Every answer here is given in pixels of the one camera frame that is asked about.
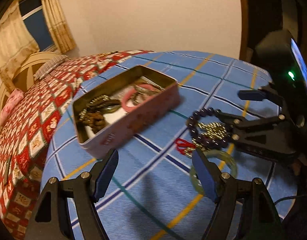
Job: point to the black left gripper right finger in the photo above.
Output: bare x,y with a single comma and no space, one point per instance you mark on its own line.
259,218

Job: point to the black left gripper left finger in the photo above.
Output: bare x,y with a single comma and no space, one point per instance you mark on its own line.
50,218

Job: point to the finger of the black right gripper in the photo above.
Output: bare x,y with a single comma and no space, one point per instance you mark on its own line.
230,121
256,94

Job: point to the pink bangle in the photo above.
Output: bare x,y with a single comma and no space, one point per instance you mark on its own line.
137,95

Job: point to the red tassel knot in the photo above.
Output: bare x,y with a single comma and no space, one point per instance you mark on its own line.
184,147

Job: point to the dark wooden door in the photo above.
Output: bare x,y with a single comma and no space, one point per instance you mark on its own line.
259,17

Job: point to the red patchwork bedspread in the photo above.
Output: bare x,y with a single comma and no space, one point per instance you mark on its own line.
26,135

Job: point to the paper leaflet in box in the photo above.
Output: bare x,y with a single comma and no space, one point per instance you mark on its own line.
104,110

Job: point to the pink tin box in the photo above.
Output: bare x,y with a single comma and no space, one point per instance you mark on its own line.
114,135

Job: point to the pink pillow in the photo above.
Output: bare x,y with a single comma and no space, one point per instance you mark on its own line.
15,97

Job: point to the striped pillow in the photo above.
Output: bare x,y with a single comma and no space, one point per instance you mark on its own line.
50,65

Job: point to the cream wooden headboard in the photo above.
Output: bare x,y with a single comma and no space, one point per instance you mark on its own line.
24,77

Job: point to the beige patterned curtain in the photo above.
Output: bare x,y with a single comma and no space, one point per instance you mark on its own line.
17,44

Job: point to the window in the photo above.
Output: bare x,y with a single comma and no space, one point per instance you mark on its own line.
34,20

